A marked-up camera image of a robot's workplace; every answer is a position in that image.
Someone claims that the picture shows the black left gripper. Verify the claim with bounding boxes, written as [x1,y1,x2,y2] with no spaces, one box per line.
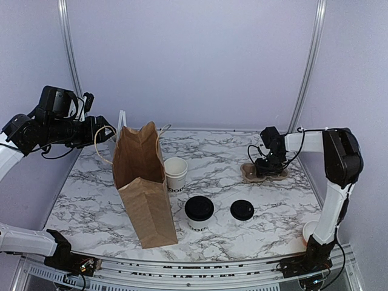
[45,115,115,149]

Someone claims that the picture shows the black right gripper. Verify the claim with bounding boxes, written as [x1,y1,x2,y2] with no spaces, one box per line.
[255,150,286,177]

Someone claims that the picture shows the brown cardboard cup carrier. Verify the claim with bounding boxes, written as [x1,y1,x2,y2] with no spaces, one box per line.
[240,162,289,183]

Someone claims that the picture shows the brown paper bag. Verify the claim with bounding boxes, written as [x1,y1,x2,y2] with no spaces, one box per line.
[110,122,178,249]

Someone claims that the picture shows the black plastic cup lid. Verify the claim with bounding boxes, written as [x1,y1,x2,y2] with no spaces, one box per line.
[184,196,214,221]

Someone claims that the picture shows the white paper coffee cup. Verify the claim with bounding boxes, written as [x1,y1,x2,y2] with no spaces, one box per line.
[188,218,210,232]

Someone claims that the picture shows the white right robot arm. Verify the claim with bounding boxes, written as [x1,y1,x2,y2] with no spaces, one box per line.
[254,127,364,278]

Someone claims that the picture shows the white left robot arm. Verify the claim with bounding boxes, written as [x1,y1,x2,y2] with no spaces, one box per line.
[1,147,114,253]

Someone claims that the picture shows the white cup with stirrers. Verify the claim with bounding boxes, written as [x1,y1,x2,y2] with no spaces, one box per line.
[117,110,127,131]

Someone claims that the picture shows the black cup lid stack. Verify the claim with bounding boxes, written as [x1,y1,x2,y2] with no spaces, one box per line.
[230,199,254,221]

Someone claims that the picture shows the white orange paper cup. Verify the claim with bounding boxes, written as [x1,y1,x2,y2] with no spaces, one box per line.
[303,220,318,245]

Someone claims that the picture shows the stacked white paper cups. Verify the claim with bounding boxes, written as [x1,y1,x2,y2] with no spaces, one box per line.
[164,157,188,193]

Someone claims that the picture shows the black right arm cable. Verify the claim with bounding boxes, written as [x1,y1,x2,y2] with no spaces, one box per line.
[247,129,346,264]

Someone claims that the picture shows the left aluminium frame post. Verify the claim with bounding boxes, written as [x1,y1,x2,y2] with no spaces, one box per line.
[57,0,82,96]

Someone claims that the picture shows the aluminium frame post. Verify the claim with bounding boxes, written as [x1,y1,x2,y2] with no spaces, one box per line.
[57,0,82,96]
[287,0,327,133]

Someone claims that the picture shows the aluminium front rail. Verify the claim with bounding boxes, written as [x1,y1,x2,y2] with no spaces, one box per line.
[11,245,365,290]

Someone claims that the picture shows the right aluminium frame post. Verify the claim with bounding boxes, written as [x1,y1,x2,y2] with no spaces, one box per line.
[287,0,327,133]

